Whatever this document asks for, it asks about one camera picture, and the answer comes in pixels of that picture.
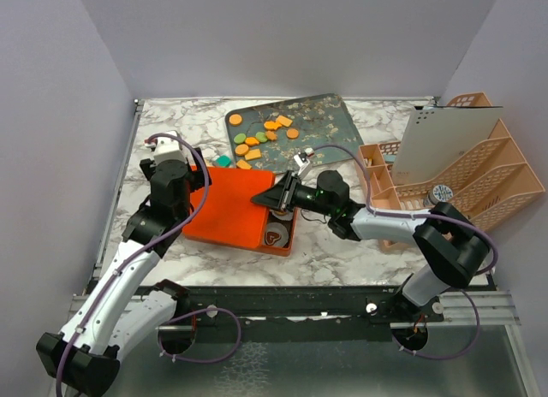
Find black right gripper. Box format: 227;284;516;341
252;169;335;216

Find brown heart chocolate cookie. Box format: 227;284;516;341
265;231;282;246

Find orange tin lid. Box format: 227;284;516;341
182;167;275;250

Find orange cookie tin box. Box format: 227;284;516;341
182;209;295;257

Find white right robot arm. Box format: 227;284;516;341
251;170;494;321

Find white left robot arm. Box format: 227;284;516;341
36;151;211;396

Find white paper liner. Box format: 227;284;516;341
264;222;290;248
271;210;295;222

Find rectangular yellow biscuit middle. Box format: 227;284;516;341
244;149;262;161

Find rectangular yellow biscuit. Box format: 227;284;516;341
244;149;262;161
276;116;293;127
236;159;253;170

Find rectangular yellow biscuit front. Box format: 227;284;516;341
236;159;253;170

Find teal grey eraser block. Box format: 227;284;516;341
215;155;232;168

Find small orange flower cookie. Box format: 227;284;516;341
265;131;277;141

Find dark floral serving tray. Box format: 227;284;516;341
224;93;363;174

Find green macaron right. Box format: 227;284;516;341
255;132;268;143

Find green macaron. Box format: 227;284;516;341
255;132;268;143
233;133;247;145

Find orange fish cookie left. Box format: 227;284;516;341
245;137;260;146

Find orange fish cookie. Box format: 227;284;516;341
264;121;282;132
245;137;260;146

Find green macaron left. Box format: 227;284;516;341
233;133;247;145

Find orange fish cookie upper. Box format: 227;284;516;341
264;121;282;132

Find rectangular yellow biscuit upper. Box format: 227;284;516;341
276;116;293;127

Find blue patterned round jar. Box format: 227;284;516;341
423;184;454;207

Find white perforated board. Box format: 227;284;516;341
391;106;503;185

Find peach plastic desk organizer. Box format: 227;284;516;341
353;92;546;250

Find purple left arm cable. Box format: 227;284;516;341
54;133;242;397

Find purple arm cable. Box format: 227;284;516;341
307;144;500;360
54;133;242;397

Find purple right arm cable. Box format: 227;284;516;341
307;144;500;360

